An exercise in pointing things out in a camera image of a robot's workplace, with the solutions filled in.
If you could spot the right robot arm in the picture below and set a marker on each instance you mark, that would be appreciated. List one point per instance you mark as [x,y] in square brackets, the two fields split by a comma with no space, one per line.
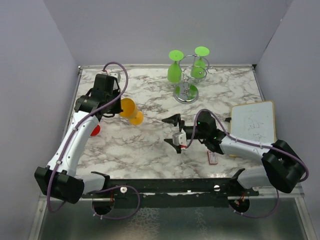
[281,167]

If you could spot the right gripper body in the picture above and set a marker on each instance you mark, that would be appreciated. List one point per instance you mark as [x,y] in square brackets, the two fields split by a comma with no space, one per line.
[189,129]

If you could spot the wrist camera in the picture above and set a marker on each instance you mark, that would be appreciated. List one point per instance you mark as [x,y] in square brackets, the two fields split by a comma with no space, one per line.
[180,138]
[115,75]

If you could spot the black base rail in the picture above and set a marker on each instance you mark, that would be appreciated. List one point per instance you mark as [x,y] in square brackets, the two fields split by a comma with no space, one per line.
[170,192]

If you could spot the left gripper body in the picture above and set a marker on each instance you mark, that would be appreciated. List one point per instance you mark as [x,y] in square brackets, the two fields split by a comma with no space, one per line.
[115,107]

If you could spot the red wine glass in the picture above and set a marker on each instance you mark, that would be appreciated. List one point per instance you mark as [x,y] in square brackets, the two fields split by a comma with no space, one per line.
[96,131]

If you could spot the green wine glass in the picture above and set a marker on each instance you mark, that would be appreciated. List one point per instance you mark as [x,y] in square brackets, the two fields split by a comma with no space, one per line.
[199,67]
[174,72]

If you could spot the small whiteboard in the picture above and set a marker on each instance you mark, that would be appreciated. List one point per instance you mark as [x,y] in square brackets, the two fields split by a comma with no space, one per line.
[253,125]

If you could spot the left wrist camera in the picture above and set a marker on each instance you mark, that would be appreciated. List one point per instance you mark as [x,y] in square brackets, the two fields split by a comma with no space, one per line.
[115,75]

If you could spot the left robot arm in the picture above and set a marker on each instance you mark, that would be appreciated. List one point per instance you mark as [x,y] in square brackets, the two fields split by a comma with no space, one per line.
[58,179]

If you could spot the orange wine glass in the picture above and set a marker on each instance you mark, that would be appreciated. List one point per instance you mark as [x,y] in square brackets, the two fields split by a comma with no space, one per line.
[131,112]

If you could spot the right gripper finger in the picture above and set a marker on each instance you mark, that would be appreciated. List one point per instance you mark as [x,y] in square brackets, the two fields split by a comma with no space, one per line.
[177,148]
[174,120]

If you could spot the red white eraser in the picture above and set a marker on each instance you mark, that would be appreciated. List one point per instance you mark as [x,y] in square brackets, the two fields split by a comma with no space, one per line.
[212,158]

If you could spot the chrome wine glass rack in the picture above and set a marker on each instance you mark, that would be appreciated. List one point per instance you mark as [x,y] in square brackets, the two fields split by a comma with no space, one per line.
[186,91]

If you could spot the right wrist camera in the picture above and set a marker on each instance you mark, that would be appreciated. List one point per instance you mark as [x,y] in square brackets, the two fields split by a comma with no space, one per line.
[180,138]

